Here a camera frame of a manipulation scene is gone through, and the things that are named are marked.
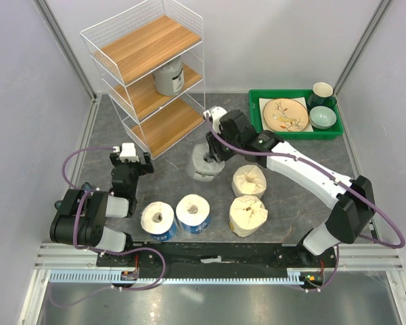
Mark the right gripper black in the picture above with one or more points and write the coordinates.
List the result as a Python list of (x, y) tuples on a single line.
[(213, 142)]

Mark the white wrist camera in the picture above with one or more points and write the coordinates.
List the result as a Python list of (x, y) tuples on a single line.
[(214, 115), (128, 153)]

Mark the dark green ceramic cup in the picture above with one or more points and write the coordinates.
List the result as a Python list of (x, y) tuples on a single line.
[(322, 95)]

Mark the grey paper towel roll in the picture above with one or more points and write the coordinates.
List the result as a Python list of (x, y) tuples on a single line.
[(169, 79)]

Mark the white wire wooden shelf rack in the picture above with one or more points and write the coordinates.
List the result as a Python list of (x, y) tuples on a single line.
[(128, 48)]

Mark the blue star shaped dish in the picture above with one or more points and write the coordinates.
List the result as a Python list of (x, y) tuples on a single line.
[(85, 186)]

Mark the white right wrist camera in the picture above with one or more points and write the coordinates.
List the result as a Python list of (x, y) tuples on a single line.
[(214, 115)]

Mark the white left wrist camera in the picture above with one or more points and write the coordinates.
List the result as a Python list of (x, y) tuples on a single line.
[(128, 153)]

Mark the light green ceramic bowl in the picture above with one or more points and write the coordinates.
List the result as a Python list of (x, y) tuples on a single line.
[(322, 117)]

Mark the blue wrapped roll right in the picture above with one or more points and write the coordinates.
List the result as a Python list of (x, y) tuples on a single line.
[(193, 213)]

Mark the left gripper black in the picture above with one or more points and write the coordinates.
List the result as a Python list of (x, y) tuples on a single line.
[(144, 168)]

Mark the blue wrapped roll left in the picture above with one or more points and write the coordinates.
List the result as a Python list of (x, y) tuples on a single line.
[(158, 220)]

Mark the blue grey cable duct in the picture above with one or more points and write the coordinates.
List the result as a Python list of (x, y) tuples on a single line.
[(107, 276)]

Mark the cream wrapped roll near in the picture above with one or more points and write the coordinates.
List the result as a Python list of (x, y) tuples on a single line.
[(247, 214)]

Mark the cream wrapped roll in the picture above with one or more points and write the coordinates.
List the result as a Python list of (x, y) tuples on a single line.
[(249, 180), (247, 214)]

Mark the aluminium frame rail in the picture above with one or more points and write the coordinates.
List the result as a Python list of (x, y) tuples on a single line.
[(353, 257)]

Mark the blue wrapped roll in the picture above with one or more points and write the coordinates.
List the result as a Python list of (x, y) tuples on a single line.
[(158, 220), (193, 213)]

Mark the cream wrapped roll far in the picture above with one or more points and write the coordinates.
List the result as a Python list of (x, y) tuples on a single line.
[(249, 180)]

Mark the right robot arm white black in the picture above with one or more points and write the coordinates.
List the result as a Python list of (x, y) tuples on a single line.
[(350, 200)]

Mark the decorated ceramic plate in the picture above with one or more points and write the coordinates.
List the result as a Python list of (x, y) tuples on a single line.
[(285, 114)]

